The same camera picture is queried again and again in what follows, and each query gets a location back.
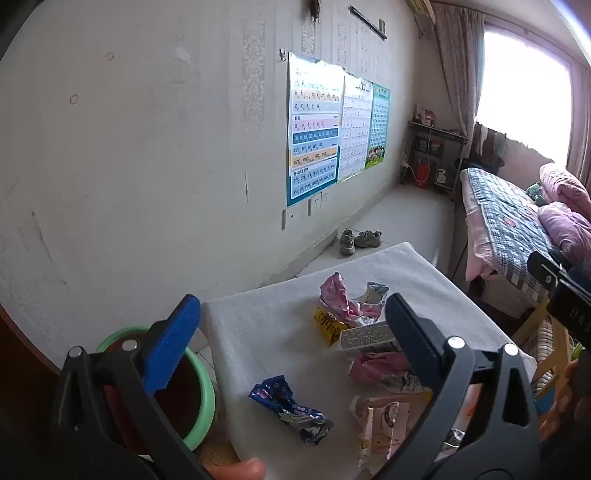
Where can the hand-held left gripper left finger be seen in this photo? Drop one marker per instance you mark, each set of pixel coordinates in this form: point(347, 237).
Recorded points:
point(171, 341)

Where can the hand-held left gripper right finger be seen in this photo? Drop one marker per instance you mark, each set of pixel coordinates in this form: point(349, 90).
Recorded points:
point(411, 337)

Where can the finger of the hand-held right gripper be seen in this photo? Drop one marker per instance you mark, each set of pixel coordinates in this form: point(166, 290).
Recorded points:
point(547, 272)

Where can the pink cartoon snack packet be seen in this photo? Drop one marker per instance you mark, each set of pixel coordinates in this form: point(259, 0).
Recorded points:
point(376, 369)

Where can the light blue snack wrapper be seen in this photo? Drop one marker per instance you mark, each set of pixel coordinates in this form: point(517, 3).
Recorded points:
point(376, 293)

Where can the green rimmed waste bin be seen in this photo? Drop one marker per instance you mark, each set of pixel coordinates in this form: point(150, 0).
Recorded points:
point(205, 406)

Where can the yellow snack packet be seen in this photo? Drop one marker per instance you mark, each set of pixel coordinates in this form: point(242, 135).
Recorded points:
point(328, 325)

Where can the pink foil wrapper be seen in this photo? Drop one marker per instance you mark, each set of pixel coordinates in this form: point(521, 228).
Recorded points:
point(334, 288)

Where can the person's right hand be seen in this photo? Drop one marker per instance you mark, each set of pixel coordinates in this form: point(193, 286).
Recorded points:
point(579, 390)

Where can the person's left hand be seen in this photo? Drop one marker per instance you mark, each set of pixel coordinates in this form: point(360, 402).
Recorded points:
point(233, 470)

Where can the patterned chair cushion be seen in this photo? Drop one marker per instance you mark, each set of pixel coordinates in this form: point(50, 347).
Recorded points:
point(546, 339)

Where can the white and blue carton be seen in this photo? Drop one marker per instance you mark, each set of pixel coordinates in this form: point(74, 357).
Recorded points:
point(364, 337)

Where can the wooden chair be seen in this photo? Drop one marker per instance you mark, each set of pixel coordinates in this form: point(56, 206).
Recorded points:
point(561, 350)

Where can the pink pillows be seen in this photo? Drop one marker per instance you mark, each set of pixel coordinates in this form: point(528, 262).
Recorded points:
point(565, 226)

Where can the bed with plaid blanket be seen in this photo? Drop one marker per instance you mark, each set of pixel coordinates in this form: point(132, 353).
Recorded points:
point(503, 217)

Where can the pink bed sheet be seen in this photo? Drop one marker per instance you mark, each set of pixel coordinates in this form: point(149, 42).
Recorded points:
point(475, 254)

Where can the green soft toy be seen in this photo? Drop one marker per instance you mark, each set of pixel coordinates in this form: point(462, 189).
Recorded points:
point(535, 190)

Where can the pink folded duvet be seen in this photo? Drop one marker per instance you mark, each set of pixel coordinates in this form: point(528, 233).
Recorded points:
point(565, 182)

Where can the pale cartoon print wrapper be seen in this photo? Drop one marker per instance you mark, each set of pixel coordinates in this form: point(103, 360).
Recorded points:
point(383, 424)

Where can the white fleece blanket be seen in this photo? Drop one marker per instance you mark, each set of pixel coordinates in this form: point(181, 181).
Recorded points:
point(277, 332)

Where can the grey sneaker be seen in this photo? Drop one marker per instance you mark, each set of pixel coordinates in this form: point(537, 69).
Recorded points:
point(347, 241)
point(369, 237)

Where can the dark blue snack wrapper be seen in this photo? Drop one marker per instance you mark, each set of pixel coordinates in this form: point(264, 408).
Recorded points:
point(286, 406)

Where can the brown wooden cabinet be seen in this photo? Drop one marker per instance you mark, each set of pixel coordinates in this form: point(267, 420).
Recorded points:
point(18, 369)

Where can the orange bucket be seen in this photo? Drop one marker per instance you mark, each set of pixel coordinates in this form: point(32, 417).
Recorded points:
point(421, 175)

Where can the metal storage rack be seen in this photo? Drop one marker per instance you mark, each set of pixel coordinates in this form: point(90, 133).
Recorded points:
point(434, 138)

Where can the bright window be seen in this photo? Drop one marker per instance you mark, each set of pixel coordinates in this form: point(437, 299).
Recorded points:
point(521, 87)

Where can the patterned curtain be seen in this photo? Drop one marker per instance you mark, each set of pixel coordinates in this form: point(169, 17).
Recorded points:
point(457, 60)

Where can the green number wall poster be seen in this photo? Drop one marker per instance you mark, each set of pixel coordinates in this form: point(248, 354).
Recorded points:
point(379, 124)

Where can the white chart wall poster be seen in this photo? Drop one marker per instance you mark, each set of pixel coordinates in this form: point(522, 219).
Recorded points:
point(355, 129)

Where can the blue alphabet wall poster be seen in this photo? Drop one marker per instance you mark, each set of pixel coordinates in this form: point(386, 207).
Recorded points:
point(314, 138)

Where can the wall air conditioner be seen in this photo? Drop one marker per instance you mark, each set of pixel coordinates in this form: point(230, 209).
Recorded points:
point(422, 7)

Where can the wall hook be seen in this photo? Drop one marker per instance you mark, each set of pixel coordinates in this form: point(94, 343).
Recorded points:
point(280, 55)

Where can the black wall rail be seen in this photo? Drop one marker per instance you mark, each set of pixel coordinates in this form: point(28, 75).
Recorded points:
point(367, 21)

